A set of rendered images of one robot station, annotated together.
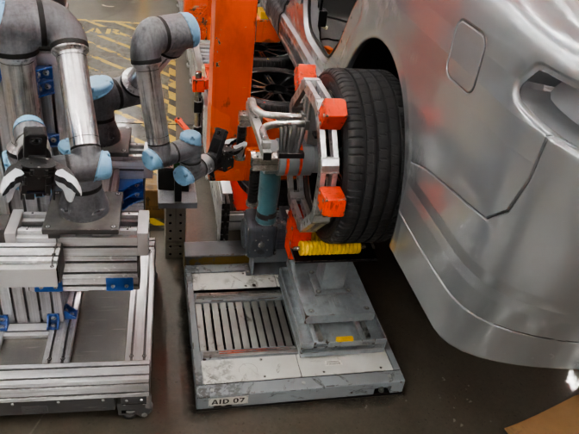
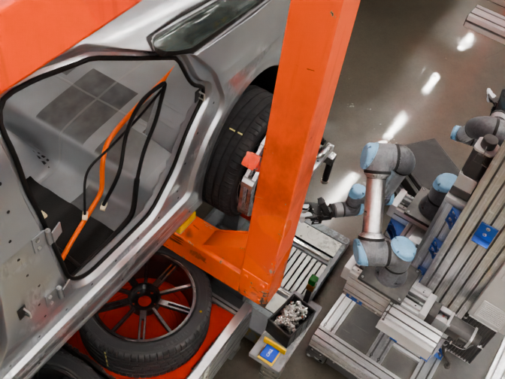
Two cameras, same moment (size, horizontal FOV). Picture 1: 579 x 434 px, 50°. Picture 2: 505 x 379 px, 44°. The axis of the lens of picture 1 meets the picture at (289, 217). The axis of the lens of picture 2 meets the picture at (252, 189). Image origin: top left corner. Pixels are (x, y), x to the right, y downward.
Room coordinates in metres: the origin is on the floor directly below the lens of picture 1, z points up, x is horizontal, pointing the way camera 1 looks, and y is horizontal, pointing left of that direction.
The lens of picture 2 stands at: (3.83, 1.30, 3.18)
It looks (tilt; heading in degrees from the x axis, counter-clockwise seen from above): 49 degrees down; 220
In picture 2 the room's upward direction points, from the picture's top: 10 degrees clockwise
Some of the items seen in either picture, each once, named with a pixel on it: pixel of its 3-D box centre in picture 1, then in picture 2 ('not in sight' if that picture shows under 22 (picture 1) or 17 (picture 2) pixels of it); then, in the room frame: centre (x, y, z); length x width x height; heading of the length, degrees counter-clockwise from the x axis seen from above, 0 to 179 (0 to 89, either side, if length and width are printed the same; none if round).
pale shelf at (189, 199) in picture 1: (176, 181); (286, 330); (2.50, 0.55, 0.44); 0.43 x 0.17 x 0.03; 15
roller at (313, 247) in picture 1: (329, 247); not in sight; (2.02, -0.17, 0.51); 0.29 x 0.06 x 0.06; 105
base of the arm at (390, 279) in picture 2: (98, 126); (393, 268); (2.10, 0.75, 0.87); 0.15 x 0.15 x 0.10
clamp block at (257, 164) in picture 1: (264, 160); (326, 156); (1.89, 0.11, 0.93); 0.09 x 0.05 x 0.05; 105
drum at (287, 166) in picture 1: (290, 157); not in sight; (2.09, 0.02, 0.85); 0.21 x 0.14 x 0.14; 105
